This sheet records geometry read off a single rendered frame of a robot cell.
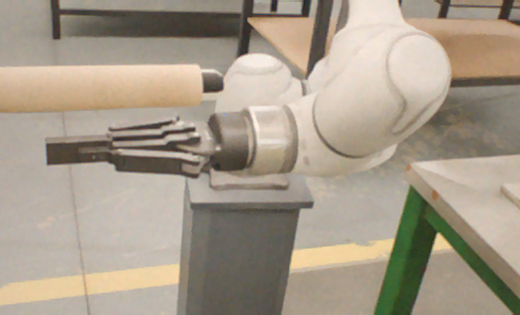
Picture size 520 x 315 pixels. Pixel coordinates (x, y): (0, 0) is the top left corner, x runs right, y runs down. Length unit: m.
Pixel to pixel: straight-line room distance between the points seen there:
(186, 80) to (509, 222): 0.69
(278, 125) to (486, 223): 0.40
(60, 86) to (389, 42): 0.33
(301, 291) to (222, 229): 0.86
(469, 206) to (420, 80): 0.45
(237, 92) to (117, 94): 0.86
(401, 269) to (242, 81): 0.50
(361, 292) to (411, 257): 1.10
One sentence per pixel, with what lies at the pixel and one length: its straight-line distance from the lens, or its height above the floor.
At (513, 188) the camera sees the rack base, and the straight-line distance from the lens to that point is 1.13.
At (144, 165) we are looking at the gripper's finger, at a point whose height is 1.07.
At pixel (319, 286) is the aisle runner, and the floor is 0.00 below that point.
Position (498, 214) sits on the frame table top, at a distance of 1.06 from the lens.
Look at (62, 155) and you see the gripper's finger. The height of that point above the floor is 1.07.
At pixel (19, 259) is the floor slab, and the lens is 2.32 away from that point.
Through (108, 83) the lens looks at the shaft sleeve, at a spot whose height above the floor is 1.26.
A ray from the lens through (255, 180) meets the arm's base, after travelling 1.40.
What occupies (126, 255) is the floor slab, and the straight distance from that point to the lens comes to 2.30.
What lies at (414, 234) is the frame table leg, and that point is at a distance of 1.15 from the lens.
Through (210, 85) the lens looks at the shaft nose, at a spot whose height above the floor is 1.25.
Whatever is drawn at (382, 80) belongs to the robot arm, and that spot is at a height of 1.22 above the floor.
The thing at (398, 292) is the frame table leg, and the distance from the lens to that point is 1.23.
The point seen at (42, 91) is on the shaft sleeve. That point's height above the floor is 1.26.
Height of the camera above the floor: 1.44
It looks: 30 degrees down
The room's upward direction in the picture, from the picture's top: 8 degrees clockwise
